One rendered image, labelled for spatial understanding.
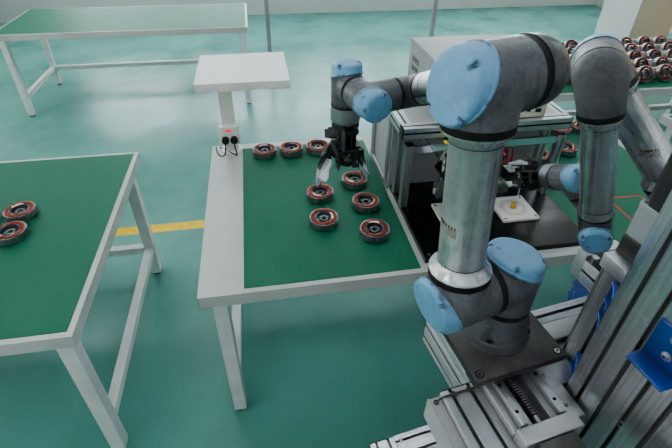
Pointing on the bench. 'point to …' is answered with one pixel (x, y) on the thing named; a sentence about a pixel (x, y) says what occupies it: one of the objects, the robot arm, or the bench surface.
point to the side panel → (380, 151)
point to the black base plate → (422, 229)
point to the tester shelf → (405, 122)
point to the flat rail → (504, 144)
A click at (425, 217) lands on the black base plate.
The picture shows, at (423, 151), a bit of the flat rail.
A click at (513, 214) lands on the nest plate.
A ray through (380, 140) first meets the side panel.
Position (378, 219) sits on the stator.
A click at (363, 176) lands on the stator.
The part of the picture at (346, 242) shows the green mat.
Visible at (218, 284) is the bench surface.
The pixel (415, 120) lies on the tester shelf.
